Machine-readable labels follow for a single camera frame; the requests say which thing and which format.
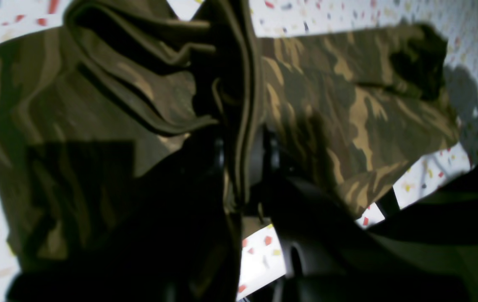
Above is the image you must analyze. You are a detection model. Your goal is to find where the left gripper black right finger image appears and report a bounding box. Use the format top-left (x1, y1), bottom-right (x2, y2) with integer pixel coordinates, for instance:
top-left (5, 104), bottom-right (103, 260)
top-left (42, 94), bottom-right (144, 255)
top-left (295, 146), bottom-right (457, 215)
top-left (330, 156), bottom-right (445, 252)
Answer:
top-left (248, 127), bottom-right (478, 302)

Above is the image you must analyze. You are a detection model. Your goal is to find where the left gripper white left finger image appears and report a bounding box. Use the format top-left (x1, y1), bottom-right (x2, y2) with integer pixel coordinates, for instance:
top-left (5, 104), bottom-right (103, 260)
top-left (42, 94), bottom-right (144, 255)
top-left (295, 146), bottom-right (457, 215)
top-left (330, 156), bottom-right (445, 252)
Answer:
top-left (6, 134), bottom-right (241, 302)

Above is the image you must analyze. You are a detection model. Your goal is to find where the camouflage T-shirt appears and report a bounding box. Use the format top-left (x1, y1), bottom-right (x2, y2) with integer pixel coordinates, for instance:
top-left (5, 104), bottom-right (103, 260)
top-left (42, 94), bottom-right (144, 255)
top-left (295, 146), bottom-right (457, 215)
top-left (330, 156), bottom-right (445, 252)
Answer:
top-left (0, 0), bottom-right (459, 268)

